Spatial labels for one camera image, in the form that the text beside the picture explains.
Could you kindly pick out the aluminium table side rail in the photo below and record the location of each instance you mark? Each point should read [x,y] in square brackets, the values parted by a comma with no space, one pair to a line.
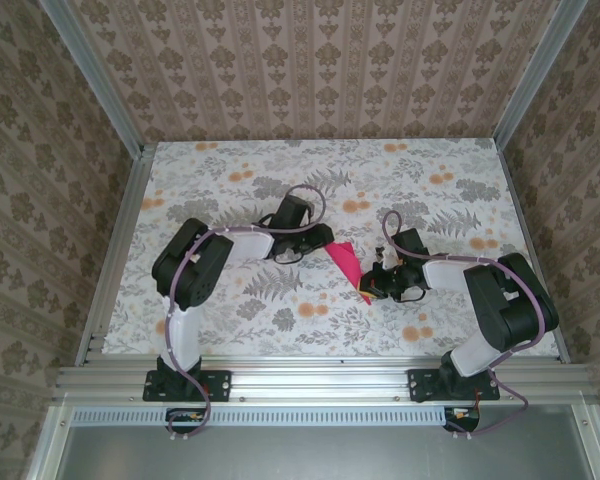
[522,220]
[126,225]

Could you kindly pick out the aluminium frame post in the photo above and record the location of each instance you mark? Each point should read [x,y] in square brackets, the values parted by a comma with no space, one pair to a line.
[535,75]
[95,80]

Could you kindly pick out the long aluminium base rail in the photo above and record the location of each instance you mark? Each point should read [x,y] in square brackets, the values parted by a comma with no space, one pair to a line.
[320,380]

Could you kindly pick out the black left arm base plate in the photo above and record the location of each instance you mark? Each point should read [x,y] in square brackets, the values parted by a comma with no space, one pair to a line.
[220,385]

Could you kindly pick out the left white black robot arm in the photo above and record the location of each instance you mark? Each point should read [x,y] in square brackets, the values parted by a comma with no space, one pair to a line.
[245,245]

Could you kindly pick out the small black controller board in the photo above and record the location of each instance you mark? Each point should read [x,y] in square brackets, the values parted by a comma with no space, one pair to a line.
[180,425]
[462,422]

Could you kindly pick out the grey metal panel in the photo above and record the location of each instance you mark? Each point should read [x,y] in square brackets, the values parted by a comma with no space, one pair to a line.
[330,455]

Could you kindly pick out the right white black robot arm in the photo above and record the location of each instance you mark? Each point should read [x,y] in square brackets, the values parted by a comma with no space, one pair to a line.
[450,272]

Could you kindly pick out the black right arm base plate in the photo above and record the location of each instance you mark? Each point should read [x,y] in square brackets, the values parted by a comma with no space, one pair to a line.
[420,385]

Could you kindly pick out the pink square paper sheet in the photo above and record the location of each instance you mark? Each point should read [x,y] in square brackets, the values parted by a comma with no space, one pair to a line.
[347,260]

